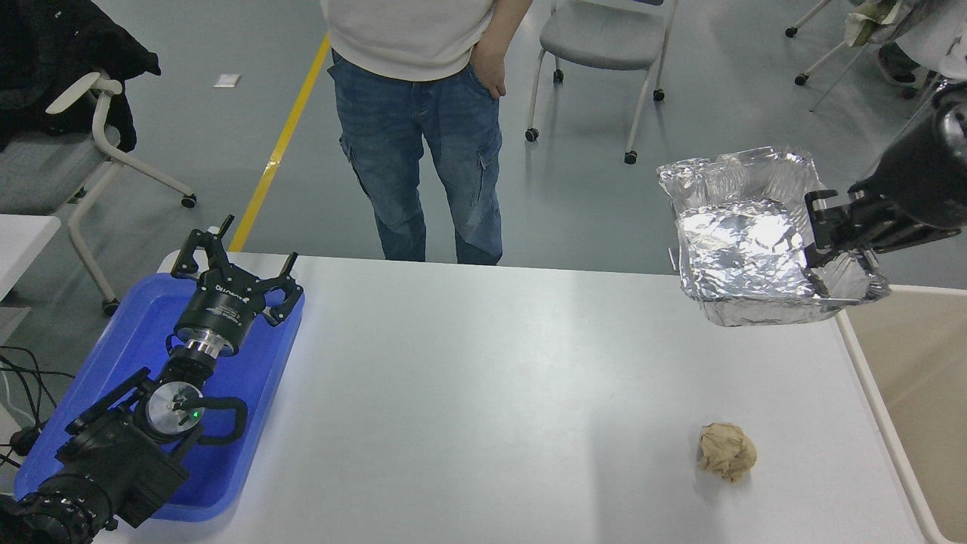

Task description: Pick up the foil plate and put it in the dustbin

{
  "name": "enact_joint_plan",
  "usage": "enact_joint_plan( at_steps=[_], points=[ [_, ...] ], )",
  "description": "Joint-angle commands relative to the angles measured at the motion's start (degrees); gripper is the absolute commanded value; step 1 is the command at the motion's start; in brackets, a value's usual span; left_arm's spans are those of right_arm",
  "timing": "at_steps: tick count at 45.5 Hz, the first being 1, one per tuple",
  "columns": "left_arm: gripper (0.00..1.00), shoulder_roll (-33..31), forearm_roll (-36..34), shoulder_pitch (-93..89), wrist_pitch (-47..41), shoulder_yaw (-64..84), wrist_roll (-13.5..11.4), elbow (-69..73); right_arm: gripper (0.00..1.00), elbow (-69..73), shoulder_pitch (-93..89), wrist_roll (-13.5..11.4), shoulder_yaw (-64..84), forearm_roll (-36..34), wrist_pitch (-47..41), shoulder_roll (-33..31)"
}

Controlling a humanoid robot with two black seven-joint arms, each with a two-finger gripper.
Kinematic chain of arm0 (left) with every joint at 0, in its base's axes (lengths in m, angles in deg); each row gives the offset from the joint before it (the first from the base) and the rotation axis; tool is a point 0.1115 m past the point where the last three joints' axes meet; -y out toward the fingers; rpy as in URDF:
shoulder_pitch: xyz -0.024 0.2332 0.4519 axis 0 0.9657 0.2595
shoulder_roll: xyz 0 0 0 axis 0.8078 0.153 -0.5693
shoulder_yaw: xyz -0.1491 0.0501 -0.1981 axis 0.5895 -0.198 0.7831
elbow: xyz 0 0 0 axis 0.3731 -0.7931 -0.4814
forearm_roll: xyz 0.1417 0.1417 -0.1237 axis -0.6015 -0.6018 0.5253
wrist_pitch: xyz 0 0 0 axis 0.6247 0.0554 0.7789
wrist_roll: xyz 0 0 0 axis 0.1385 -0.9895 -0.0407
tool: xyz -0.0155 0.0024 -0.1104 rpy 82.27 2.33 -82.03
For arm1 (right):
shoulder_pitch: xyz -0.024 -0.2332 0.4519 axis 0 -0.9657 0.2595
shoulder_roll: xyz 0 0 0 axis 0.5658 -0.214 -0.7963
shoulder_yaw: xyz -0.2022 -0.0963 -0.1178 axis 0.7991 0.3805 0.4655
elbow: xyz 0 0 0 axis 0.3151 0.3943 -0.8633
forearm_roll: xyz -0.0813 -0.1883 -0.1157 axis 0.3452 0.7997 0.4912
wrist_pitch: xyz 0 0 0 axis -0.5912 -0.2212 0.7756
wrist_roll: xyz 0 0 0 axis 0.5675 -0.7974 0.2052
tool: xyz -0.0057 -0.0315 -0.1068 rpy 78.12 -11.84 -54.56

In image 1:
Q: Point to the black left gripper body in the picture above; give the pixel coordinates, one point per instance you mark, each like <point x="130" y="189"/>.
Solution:
<point x="219" y="313"/>

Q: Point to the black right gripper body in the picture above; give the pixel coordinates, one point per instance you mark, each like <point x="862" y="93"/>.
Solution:
<point x="929" y="181"/>

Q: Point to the silver foil tray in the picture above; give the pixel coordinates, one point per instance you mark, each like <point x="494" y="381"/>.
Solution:
<point x="740" y="249"/>

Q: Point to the person's left forearm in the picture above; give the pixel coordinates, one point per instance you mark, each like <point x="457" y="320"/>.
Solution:
<point x="508" y="19"/>

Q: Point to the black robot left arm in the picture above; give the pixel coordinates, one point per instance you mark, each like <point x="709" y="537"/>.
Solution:
<point x="113" y="461"/>

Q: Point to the person's left hand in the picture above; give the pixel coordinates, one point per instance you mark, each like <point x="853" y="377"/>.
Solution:
<point x="491" y="68"/>

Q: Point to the blue plastic tray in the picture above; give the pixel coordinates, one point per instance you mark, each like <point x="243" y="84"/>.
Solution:
<point x="249" y="378"/>

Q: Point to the yellow floor tape line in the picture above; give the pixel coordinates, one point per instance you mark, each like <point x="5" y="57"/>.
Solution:
<point x="279" y="147"/>

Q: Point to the person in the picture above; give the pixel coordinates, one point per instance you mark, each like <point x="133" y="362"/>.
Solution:
<point x="937" y="38"/>
<point x="415" y="136"/>

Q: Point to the white legged wheeled chair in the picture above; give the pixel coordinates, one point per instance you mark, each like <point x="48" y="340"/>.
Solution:
<point x="831" y="60"/>

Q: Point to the pale cloth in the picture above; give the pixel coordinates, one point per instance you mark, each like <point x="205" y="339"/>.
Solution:
<point x="869" y="19"/>

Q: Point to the large pale bin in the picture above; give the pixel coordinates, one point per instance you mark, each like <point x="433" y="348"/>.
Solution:
<point x="922" y="408"/>

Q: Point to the small white side table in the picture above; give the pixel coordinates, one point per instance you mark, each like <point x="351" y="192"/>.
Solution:
<point x="23" y="242"/>

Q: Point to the black plug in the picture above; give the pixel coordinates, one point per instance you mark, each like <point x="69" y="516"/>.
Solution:
<point x="24" y="440"/>

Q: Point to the crumpled tan paper ball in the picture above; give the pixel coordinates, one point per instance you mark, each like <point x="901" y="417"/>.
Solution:
<point x="727" y="452"/>

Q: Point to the black jacket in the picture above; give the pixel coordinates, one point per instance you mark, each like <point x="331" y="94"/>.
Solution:
<point x="60" y="45"/>

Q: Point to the grey padded chair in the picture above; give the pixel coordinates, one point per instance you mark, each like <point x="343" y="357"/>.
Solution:
<point x="604" y="38"/>

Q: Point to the white frame wheeled chair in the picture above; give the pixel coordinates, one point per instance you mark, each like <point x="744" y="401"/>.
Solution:
<point x="45" y="174"/>

